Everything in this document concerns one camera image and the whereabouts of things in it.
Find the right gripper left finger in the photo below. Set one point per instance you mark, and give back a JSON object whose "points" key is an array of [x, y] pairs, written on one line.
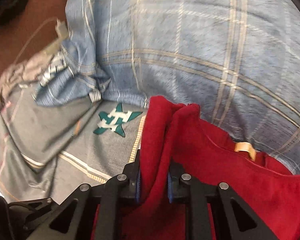
{"points": [[90, 211]]}

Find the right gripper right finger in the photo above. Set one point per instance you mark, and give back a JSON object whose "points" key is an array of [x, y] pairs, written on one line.
{"points": [[214, 212]]}

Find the red long-sleeve garment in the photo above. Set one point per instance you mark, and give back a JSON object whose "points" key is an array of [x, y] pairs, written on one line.
{"points": [[175, 133]]}

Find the grey striped bed sheet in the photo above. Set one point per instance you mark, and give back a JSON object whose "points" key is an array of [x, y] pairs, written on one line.
{"points": [[47, 152]]}

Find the crumpled light grey cloth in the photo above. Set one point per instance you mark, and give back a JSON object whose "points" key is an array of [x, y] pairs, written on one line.
{"points": [[26, 72]]}

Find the blue plaid duvet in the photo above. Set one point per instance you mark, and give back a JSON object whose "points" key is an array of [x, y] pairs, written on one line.
{"points": [[238, 59]]}

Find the white charger plug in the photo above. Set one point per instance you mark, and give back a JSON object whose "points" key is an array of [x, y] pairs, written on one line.
{"points": [[61, 30]]}

